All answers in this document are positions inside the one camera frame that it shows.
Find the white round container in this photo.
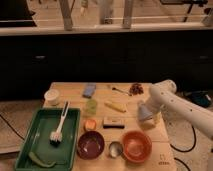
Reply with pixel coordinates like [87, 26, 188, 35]
[44, 89, 59, 106]

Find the brown grape bunch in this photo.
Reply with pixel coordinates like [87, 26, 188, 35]
[129, 83, 143, 95]

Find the metal spoon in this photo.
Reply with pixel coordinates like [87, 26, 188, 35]
[111, 87, 132, 96]

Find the small metal cup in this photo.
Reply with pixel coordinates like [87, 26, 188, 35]
[109, 141, 123, 158]

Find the white dish brush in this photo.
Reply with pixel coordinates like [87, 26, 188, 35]
[50, 101, 69, 147]

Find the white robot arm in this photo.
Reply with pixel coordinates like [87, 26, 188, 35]
[145, 80, 213, 141]

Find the black and tan block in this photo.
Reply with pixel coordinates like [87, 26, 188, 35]
[103, 117, 125, 129]

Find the dark blue floor device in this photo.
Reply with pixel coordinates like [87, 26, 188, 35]
[192, 93, 212, 108]

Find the green translucent cup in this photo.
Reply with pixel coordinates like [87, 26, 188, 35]
[85, 99, 97, 115]

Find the red bowl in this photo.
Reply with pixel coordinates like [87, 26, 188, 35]
[121, 130, 152, 164]

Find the blue sponge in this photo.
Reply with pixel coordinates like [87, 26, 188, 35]
[83, 84, 96, 98]

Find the light blue towel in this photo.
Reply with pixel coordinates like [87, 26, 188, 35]
[138, 101, 152, 121]

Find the purple bowl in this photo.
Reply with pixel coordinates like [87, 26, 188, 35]
[77, 131, 105, 160]

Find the black cable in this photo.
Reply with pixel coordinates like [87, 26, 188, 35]
[170, 125, 198, 154]

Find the green plastic tray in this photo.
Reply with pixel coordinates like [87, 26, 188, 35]
[14, 108, 80, 171]

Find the small orange cup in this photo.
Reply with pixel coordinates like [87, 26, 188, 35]
[84, 119, 97, 131]

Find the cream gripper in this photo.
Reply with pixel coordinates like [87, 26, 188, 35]
[143, 113, 161, 128]

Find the green chili pepper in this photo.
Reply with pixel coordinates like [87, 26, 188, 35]
[28, 152, 56, 168]

